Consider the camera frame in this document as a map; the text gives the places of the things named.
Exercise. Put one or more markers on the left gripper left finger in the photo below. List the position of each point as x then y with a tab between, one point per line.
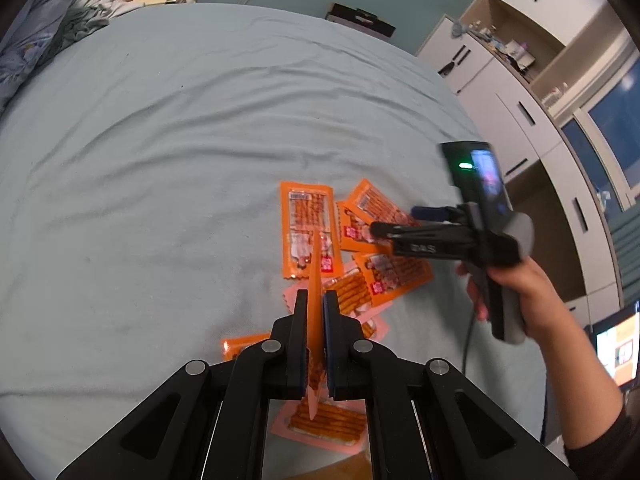
297	362

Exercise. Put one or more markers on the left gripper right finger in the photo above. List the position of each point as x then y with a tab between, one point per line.
343	372

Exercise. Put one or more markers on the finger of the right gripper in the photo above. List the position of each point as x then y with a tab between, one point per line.
427	232
436	214

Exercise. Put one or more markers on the orange snack packet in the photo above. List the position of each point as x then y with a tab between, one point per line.
354	233
315	338
309	231
389	277
371	205

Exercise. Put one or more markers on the person's right forearm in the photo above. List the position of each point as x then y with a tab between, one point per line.
601	441

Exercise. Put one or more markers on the person's right hand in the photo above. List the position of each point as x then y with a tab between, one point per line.
520	292

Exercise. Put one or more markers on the pink pretzel packet near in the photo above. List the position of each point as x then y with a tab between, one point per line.
337	427

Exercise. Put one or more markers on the pink pretzel stick packet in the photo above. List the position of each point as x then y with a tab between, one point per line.
353	294

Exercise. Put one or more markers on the small orange packet edge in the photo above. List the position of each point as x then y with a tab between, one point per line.
232	347

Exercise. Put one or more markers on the orange snack packet upright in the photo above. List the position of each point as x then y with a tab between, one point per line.
309	231

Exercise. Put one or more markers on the cardboard box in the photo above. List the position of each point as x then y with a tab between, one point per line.
356	467

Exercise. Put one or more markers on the monitor screen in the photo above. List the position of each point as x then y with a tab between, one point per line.
616	341

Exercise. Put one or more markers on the white cabinet desk unit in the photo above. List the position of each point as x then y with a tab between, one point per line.
553	86

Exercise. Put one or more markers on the black box on floor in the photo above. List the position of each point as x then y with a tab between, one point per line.
361	20

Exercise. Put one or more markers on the blue bed sheet mattress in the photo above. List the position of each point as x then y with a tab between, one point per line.
140	196

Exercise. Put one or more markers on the lavender floral duvet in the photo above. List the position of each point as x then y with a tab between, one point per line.
44	28

